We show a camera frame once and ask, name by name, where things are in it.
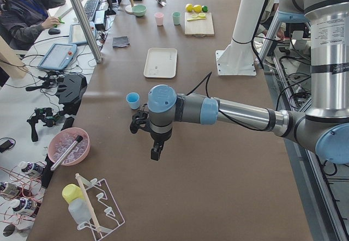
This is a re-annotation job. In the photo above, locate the yellow cup on rack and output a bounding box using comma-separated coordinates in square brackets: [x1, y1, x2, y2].
[62, 184, 84, 204]

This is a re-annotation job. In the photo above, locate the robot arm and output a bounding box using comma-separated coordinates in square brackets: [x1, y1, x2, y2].
[148, 0, 348, 164]

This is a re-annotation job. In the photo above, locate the black device housing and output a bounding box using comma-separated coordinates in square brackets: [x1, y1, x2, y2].
[55, 74, 87, 115]

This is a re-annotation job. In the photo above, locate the blue teach pendant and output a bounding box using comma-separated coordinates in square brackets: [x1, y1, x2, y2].
[38, 43, 77, 71]

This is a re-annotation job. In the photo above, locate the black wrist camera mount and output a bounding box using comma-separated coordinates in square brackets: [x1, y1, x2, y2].
[130, 110, 151, 134]

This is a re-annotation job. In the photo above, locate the pink bowl with ice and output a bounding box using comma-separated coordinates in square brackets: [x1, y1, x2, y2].
[48, 127, 91, 166]

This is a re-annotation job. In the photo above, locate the green bowl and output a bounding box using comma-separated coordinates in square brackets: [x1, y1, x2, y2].
[132, 4, 147, 17]

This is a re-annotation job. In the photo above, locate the pink cup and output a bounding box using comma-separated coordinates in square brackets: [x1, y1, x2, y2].
[154, 12, 164, 26]

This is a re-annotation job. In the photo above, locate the blue cup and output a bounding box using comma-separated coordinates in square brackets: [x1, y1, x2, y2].
[126, 92, 140, 110]

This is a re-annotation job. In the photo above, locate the seated person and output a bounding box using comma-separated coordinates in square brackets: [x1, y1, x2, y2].
[1, 0, 66, 50]

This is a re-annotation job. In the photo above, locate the green lime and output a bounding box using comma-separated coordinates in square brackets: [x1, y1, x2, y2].
[202, 5, 208, 13]

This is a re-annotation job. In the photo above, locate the clear cup on rack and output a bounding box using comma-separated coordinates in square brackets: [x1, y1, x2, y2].
[68, 198, 92, 225]

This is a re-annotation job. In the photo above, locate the wooden cutting board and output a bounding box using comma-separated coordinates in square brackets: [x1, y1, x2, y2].
[184, 12, 214, 36]

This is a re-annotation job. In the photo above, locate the green cup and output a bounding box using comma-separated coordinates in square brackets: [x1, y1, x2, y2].
[172, 11, 181, 26]

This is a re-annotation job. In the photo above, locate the white wire cup rack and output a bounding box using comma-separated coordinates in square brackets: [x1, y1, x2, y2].
[75, 173, 125, 240]

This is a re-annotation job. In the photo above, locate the whole lemon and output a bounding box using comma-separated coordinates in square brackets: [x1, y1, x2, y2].
[185, 3, 193, 13]
[192, 4, 202, 13]

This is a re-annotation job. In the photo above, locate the black keyboard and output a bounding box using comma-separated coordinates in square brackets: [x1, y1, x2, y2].
[83, 0, 99, 21]

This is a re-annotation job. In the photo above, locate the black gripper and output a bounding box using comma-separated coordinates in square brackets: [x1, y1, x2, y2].
[149, 121, 172, 160]

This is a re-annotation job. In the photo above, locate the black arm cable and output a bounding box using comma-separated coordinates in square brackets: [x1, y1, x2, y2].
[185, 71, 273, 131]

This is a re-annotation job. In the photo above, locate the metal tube tool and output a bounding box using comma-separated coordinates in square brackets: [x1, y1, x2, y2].
[50, 135, 83, 171]

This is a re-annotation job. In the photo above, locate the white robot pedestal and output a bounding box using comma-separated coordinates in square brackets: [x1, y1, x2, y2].
[216, 0, 268, 76]

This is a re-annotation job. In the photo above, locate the yellow plastic knife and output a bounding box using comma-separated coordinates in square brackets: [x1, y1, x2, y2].
[186, 17, 206, 22]

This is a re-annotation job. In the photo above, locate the cream rectangular tray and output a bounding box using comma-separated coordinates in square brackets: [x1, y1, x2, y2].
[143, 48, 178, 79]

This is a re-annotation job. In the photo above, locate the grey folded cloth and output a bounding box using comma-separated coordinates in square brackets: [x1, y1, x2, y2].
[112, 36, 130, 48]

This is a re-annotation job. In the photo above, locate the aluminium frame post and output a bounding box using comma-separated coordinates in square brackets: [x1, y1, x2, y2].
[70, 0, 103, 64]

